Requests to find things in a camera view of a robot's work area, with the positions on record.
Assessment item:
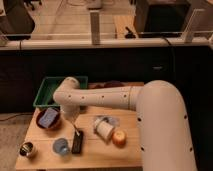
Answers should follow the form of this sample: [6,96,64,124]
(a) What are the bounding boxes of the grey metal post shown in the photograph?
[90,10,100,45]

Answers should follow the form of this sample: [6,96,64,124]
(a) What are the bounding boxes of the grey angled post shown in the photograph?
[181,9,205,43]

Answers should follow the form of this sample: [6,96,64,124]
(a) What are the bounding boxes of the orange apple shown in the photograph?
[112,130,126,146]

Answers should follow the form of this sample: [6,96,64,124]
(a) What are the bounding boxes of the purple bowl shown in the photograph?
[104,80,124,88]

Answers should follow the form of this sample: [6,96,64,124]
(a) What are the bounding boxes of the brown bowl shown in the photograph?
[36,107,61,130]

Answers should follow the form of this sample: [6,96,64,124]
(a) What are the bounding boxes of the black office chair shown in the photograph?
[0,0,35,41]

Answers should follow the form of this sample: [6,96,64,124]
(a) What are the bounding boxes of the black object on desk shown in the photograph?
[125,27,136,39]

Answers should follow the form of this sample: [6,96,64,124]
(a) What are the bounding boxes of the green plastic tray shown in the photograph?
[32,76,89,110]

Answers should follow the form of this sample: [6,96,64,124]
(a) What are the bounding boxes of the blue sponge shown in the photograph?
[38,108,58,128]

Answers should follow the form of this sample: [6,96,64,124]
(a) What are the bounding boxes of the blue plastic cup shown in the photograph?
[53,138,70,156]

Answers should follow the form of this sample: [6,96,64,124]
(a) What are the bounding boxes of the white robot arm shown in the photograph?
[53,77,198,171]

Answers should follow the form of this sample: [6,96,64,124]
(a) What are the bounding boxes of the white cylindrical container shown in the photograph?
[93,118,115,141]

